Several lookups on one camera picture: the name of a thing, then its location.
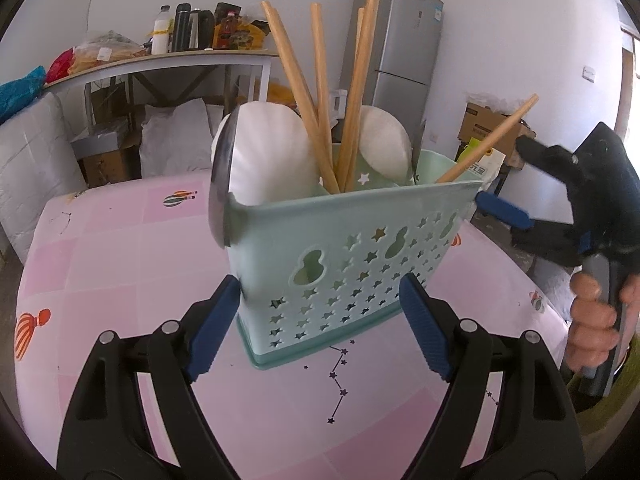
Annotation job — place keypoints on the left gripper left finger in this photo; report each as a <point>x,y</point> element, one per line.
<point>178,353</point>

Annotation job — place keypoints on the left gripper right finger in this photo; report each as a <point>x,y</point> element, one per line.
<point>459,350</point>

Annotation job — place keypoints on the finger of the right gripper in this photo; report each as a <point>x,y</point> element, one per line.
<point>554,241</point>
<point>553,160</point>

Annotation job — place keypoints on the wooden chopstick bottom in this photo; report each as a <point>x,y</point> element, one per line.
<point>488,142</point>

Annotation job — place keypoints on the wooden chopstick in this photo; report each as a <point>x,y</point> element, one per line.
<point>360,17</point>
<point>351,130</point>
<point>307,110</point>
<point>321,72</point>
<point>488,142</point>

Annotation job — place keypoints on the teal plastic utensil basket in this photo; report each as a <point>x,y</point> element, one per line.
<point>316,271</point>

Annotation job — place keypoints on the white plastic rice paddle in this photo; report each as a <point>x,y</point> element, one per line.
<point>272,159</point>

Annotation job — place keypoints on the right forearm green sleeve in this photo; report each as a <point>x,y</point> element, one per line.
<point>601,425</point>

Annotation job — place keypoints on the person's right hand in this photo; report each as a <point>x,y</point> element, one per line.
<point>592,335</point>

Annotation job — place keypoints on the green white rice bag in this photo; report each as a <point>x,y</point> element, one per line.
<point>487,167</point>

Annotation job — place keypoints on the cardboard box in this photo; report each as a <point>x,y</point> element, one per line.
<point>479,121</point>

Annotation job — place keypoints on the metal ladle in basket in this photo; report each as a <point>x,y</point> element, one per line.
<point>218,197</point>

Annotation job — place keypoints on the silver refrigerator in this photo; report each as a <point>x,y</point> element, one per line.
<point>403,57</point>

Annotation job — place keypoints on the white pillow sack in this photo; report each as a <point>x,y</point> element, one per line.
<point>178,140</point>

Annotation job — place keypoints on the white side table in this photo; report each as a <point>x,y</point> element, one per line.
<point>168,80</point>

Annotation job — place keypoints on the blue plastic bag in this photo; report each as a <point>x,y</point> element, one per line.
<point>15,95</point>

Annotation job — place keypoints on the red bag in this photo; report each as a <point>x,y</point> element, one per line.
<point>60,66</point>

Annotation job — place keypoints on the black thermos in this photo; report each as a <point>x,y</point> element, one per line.
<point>181,34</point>

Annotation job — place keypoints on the snack bags on table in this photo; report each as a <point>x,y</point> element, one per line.
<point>233,31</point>

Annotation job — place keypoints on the white plastic bottle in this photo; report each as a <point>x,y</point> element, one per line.
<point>161,31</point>

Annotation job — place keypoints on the black kettle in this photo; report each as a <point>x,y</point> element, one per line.
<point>202,25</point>

